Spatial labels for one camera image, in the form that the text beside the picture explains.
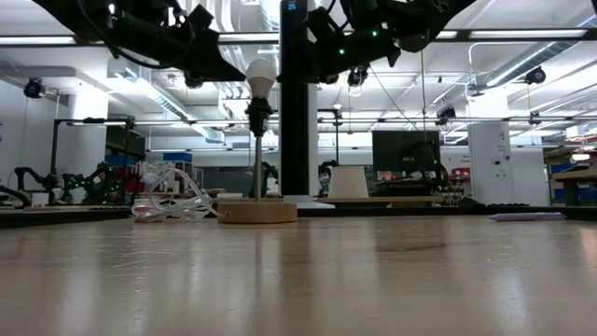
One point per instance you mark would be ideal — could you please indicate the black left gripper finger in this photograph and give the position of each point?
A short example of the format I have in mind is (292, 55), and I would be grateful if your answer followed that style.
(224, 77)
(223, 58)

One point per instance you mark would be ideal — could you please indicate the white LED lightbulb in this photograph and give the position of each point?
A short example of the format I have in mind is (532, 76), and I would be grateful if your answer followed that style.
(260, 74)

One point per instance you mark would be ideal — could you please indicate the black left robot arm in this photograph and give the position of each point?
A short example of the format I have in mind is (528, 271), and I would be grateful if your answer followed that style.
(140, 32)

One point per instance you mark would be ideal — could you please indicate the background black robot arm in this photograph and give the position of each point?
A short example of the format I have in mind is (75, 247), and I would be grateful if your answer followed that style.
(32, 179)
(95, 182)

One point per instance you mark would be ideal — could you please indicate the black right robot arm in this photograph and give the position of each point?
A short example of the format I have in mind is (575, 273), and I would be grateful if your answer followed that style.
(410, 18)

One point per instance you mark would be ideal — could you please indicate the black computer monitor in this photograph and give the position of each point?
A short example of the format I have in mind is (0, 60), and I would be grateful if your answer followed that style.
(401, 149)

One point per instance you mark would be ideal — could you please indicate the white lampshade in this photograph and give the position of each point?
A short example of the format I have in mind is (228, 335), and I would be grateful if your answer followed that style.
(348, 184)

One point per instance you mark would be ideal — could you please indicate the clear plastic bag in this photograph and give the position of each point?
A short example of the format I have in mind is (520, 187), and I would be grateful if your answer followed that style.
(186, 207)

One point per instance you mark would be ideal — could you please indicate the wooden base lamp stand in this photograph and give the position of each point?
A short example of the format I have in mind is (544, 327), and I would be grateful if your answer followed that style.
(257, 212)

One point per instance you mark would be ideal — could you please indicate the white building pillar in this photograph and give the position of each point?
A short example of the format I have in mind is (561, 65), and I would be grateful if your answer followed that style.
(490, 163)

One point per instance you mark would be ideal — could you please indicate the purple pen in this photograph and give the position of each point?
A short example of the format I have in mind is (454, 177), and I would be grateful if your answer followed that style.
(527, 216)

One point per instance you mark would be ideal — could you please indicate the background wooden table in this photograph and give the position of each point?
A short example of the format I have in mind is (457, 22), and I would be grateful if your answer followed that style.
(576, 176)

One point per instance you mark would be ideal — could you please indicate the shelf with blue bins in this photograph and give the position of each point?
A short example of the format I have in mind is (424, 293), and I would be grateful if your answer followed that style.
(566, 193)

